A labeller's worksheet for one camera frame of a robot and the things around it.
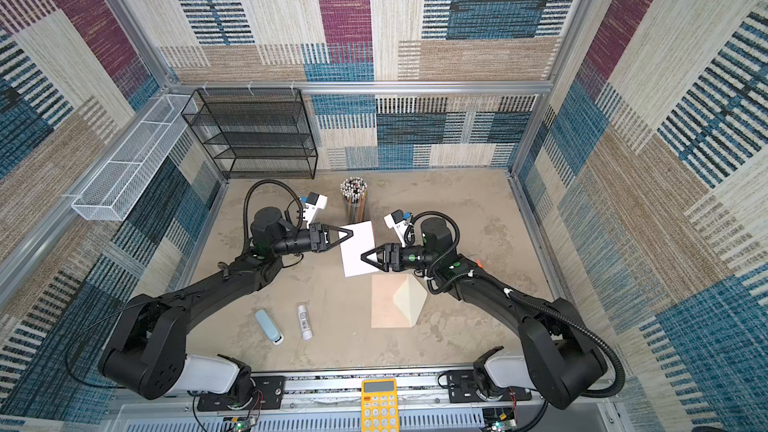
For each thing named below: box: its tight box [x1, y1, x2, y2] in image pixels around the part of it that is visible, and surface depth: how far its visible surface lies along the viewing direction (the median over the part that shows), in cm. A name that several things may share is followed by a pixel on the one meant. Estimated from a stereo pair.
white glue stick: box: [297, 305, 313, 341], surface depth 84 cm
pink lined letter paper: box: [339, 220, 378, 277], surface depth 75 cm
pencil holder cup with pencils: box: [340, 176, 368, 223], surface depth 93 cm
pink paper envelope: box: [371, 274, 427, 329], surface depth 89 cm
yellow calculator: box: [361, 378, 399, 432], surface depth 72 cm
